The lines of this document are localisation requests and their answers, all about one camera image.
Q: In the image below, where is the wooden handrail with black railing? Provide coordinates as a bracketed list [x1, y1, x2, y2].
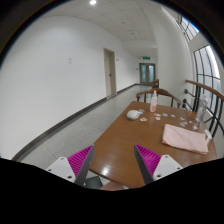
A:
[182, 80, 224, 137]

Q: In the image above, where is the white spray bottle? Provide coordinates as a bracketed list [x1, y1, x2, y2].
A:
[150, 90, 157, 112]

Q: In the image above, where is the beige wall door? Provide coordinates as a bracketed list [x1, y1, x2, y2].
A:
[104, 49, 117, 98]

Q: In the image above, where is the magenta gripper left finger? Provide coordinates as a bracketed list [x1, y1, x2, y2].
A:
[47, 145, 95, 186]

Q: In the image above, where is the clear plastic water bottle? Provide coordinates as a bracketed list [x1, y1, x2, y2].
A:
[193, 95, 208, 130]

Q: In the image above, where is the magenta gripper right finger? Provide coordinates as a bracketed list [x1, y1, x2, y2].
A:
[134, 144, 182, 184]

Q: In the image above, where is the glass double door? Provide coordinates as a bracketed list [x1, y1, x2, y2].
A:
[139, 63, 155, 86]

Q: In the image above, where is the wooden chair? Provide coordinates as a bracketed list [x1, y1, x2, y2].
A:
[136, 88, 181, 108]
[152, 79, 159, 88]

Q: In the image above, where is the far wooden chair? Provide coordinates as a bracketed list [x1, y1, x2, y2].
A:
[152, 79, 159, 88]

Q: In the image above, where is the pink folded towel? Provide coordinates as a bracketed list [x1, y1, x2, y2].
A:
[162, 124, 208, 154]

